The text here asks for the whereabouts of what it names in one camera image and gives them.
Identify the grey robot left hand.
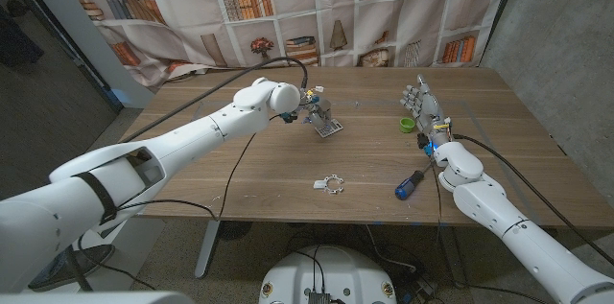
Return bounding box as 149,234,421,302
300,95,334,130

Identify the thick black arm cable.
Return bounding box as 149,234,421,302
452,132,614,268
119,56,309,145

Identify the grey floor cable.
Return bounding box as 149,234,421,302
365,224,418,274

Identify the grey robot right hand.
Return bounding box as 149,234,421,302
400,73,454,148

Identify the blue black handled screwdriver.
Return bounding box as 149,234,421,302
394,162,434,201

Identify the white floor plate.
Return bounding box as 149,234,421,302
81,217,167,292

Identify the black backdrop stand pole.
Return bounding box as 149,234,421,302
478,0,528,69

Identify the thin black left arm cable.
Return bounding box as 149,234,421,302
117,112,287,222

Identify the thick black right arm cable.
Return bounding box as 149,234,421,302
452,132,614,268

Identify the dark perforated panel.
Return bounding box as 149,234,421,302
0,0,121,202

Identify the printed bookshelf backdrop cloth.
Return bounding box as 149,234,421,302
52,0,518,93

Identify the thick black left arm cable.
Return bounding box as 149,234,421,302
119,56,309,145

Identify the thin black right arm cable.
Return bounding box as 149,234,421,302
428,152,447,289

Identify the black round chair base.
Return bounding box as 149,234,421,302
27,244,116,293

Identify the white table leg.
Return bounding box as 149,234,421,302
194,220,223,280

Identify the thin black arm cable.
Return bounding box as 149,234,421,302
428,152,447,289
117,112,287,222

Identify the grey pocket calculator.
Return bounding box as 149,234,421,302
316,119,345,140

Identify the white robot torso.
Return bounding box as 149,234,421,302
258,245,398,304

